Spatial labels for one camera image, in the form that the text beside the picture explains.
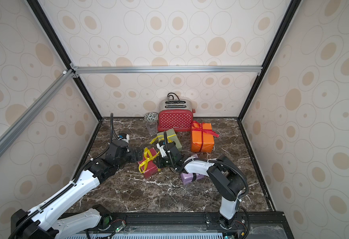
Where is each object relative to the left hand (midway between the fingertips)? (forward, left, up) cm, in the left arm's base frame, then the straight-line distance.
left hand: (140, 149), depth 78 cm
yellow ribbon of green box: (+18, -10, -13) cm, 24 cm away
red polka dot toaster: (+31, -19, -4) cm, 36 cm away
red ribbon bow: (+23, -35, -9) cm, 43 cm away
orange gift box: (+14, -35, -10) cm, 39 cm away
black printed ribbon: (-9, -29, -14) cm, 34 cm away
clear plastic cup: (+30, -1, -16) cm, 34 cm away
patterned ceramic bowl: (+41, +2, -17) cm, 45 cm away
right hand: (+1, -9, -13) cm, 16 cm away
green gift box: (+16, -18, -13) cm, 27 cm away
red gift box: (-3, -2, -12) cm, 12 cm away
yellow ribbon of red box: (+2, -2, -12) cm, 12 cm away
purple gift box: (-10, -25, -13) cm, 30 cm away
